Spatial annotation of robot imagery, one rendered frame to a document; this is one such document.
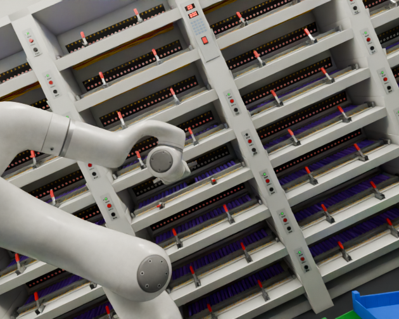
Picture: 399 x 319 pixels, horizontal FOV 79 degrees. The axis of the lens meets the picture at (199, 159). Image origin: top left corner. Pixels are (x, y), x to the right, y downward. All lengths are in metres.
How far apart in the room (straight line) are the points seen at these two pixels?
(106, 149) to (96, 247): 0.21
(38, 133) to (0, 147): 0.07
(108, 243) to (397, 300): 1.15
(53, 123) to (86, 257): 0.28
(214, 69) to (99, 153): 0.74
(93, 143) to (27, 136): 0.12
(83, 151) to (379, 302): 1.21
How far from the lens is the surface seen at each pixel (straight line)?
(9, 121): 0.59
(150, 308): 0.67
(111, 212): 1.19
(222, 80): 1.17
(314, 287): 1.40
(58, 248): 0.56
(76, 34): 1.57
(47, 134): 0.59
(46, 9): 1.44
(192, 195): 1.13
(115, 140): 0.62
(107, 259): 0.55
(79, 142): 0.59
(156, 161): 0.64
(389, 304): 1.36
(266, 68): 1.23
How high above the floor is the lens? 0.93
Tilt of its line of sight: 2 degrees down
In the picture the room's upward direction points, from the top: 25 degrees counter-clockwise
